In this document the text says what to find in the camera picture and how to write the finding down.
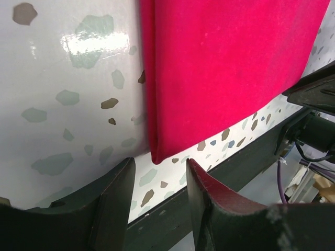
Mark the magenta red t shirt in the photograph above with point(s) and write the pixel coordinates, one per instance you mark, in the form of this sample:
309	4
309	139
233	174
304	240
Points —
210	64

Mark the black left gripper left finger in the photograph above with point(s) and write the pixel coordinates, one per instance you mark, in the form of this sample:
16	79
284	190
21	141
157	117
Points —
94	217

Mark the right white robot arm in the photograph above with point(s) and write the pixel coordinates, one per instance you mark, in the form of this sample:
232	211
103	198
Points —
315	93

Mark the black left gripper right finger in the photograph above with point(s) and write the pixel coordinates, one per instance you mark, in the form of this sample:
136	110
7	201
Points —
224	220

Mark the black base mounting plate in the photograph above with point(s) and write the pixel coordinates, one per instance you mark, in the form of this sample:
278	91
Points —
170	221

